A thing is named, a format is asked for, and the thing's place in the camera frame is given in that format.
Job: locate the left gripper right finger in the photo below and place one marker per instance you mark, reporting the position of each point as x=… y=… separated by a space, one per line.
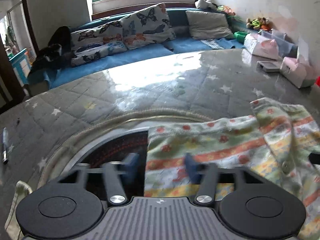
x=245 y=202

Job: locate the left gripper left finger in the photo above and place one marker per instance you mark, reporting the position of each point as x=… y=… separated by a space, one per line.
x=74 y=203

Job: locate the green patterned child's garment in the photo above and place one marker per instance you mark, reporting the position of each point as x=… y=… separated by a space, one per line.
x=275 y=141

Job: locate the round black induction cooktop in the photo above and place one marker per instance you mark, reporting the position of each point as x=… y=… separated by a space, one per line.
x=113 y=146

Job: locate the black marker pen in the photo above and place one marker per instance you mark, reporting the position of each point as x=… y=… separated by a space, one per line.
x=5 y=146

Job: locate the red plastic stool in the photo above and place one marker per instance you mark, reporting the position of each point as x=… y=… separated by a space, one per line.
x=318 y=81

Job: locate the pink green tissue pack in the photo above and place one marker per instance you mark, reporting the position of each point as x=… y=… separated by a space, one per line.
x=298 y=70

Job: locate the blue white cabinet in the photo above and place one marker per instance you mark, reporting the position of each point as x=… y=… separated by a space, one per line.
x=21 y=66

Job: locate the black clothing pile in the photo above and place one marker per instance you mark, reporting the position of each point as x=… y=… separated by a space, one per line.
x=57 y=54

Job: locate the pink tissue pack far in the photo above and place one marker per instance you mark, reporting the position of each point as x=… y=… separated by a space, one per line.
x=261 y=46

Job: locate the clear plastic storage bin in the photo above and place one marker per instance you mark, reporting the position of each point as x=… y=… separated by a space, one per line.
x=286 y=48

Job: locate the long butterfly print cushion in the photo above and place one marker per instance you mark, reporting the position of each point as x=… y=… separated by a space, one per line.
x=94 y=43

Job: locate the green plastic bowl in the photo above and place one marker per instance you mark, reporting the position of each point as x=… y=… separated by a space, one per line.
x=240 y=36

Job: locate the colourful plush toy pile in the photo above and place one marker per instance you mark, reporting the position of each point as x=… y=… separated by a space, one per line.
x=258 y=23

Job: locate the grey plain cushion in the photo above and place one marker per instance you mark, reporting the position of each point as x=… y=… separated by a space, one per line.
x=208 y=25

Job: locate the large butterfly print cushion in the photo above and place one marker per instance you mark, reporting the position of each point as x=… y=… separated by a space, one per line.
x=148 y=26

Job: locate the black white plush toy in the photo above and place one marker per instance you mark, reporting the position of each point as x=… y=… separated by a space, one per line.
x=205 y=5

